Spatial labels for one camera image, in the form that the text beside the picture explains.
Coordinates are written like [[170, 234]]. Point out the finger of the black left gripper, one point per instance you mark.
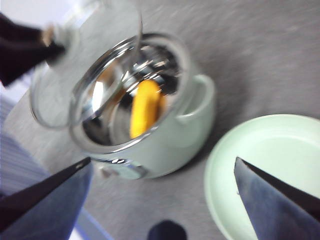
[[22, 62], [17, 35]]

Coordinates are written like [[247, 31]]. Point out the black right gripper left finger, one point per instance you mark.
[[42, 212]]

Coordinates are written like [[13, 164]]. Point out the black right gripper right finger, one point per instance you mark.
[[287, 212]]

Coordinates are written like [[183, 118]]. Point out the glass lid with green knob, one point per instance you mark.
[[100, 37]]

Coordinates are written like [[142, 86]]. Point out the yellow corn cob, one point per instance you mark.
[[145, 107]]

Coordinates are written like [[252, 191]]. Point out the pale green round plate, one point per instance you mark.
[[275, 140]]

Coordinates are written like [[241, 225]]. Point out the pale green electric steamer pot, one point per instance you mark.
[[175, 140]]

